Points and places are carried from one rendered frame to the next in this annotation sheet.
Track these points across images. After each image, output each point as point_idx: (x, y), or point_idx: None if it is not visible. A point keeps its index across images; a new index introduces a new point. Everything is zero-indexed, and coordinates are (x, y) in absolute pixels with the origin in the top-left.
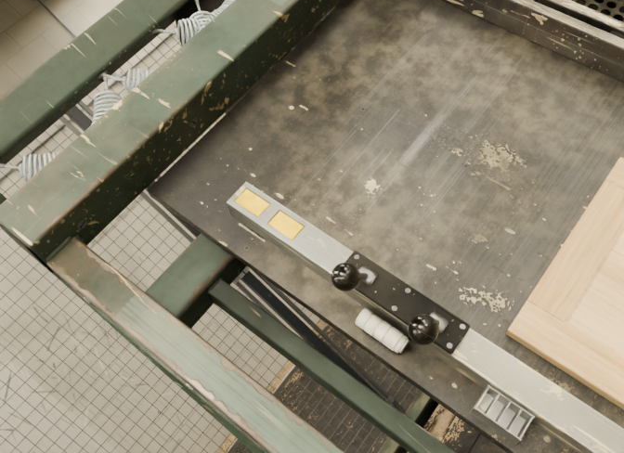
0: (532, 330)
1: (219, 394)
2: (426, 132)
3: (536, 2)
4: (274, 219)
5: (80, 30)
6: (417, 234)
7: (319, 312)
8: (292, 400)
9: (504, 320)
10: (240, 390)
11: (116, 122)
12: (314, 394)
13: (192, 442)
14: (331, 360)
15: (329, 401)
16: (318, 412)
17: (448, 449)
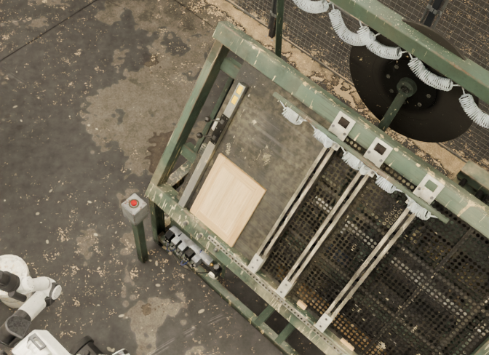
0: (220, 158)
1: (194, 89)
2: (272, 138)
3: (307, 177)
4: (235, 96)
5: None
6: (241, 134)
7: (220, 108)
8: (479, 12)
9: (223, 153)
10: (196, 93)
11: (247, 49)
12: (475, 30)
13: None
14: None
15: (459, 44)
16: (452, 37)
17: (204, 137)
